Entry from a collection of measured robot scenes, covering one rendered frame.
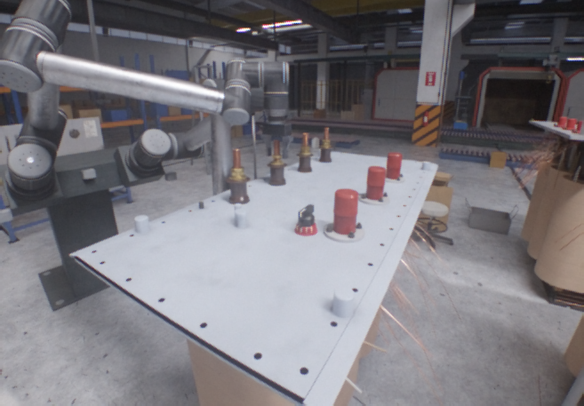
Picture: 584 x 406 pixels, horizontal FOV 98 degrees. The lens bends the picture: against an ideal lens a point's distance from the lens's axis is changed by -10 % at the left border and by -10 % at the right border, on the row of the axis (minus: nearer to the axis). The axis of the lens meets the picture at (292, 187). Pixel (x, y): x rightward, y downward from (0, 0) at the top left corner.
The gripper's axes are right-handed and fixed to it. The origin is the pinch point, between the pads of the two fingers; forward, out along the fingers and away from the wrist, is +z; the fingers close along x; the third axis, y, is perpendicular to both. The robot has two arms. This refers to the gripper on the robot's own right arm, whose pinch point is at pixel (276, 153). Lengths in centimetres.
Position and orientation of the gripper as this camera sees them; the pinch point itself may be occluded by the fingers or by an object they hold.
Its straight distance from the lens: 130.9
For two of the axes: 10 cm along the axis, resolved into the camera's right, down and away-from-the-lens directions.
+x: 8.3, 1.7, -5.3
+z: 0.0, 9.5, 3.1
